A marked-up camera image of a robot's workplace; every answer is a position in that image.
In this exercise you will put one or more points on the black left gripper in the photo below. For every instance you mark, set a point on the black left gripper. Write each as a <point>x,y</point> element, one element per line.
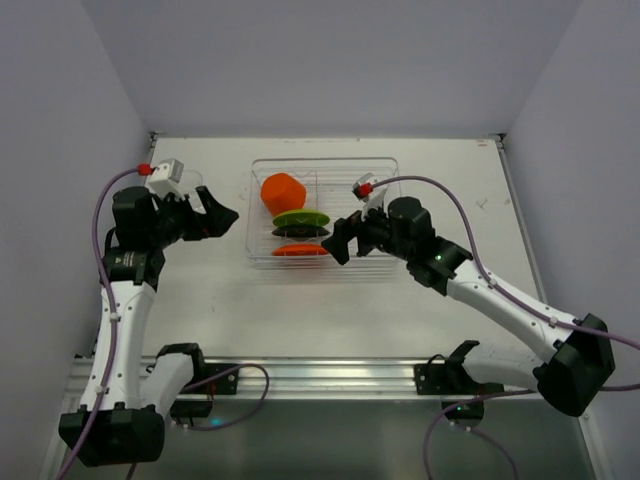
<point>195,223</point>

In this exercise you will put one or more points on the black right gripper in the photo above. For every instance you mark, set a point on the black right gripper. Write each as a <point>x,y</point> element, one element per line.
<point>360,233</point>

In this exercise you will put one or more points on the clear faceted glass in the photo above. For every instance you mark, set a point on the clear faceted glass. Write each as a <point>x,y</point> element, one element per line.
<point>190,180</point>

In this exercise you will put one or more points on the orange plastic plate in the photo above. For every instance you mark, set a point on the orange plastic plate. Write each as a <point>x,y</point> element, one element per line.
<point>299,249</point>

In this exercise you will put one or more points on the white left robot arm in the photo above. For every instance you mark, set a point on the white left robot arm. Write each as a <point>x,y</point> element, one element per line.
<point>121,416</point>

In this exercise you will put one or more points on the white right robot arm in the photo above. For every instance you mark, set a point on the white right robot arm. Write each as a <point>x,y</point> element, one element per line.
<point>570,359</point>

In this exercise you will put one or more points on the green plastic plate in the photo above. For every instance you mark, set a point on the green plastic plate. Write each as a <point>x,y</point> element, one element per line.
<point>300,217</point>

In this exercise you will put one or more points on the black plastic plate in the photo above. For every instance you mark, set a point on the black plastic plate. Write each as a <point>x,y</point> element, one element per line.
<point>300,232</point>

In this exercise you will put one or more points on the black left finger, left gripper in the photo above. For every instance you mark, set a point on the black left finger, left gripper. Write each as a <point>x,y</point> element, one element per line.
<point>216,220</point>

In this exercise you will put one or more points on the orange plastic cup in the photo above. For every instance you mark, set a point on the orange plastic cup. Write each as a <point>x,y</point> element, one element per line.
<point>281,193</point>

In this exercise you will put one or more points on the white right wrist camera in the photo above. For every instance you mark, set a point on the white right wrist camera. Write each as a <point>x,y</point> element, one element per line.
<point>370,196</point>

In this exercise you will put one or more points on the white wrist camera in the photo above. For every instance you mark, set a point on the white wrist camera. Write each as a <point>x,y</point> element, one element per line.
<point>162,180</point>
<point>370,196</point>

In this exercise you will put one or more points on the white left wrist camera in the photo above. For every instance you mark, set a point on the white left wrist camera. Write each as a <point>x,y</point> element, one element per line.
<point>162,180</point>

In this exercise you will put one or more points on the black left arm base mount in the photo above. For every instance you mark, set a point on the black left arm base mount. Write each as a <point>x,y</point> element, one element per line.
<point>197,403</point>

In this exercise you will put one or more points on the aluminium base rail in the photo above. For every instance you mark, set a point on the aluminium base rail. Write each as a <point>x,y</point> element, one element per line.
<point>301,378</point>

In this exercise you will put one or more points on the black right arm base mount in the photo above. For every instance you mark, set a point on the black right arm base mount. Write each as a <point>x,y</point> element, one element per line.
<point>437,377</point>

